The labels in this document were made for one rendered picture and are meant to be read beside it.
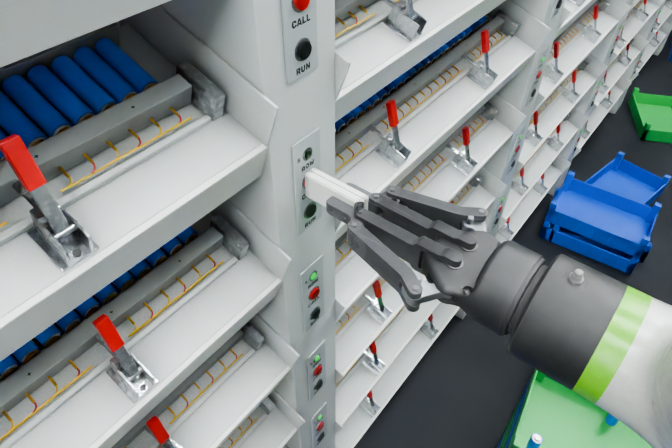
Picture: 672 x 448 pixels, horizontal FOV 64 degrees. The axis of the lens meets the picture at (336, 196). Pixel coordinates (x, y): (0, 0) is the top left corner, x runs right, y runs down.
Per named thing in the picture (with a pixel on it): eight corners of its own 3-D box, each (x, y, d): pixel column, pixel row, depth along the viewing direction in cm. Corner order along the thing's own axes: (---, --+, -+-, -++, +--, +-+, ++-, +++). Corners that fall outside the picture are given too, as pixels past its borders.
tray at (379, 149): (523, 68, 104) (566, 9, 93) (326, 249, 69) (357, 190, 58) (442, 8, 108) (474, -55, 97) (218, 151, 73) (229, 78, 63)
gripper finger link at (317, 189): (363, 222, 53) (359, 226, 52) (309, 192, 56) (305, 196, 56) (364, 199, 51) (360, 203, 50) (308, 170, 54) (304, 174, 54)
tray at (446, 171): (503, 145, 117) (538, 101, 106) (327, 332, 82) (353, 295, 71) (431, 89, 121) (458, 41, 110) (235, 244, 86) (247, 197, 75)
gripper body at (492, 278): (496, 360, 44) (402, 302, 48) (537, 295, 49) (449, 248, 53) (517, 305, 39) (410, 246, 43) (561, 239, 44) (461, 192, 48)
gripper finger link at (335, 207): (373, 228, 51) (354, 246, 49) (332, 205, 53) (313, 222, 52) (374, 217, 50) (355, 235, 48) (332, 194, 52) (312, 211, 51)
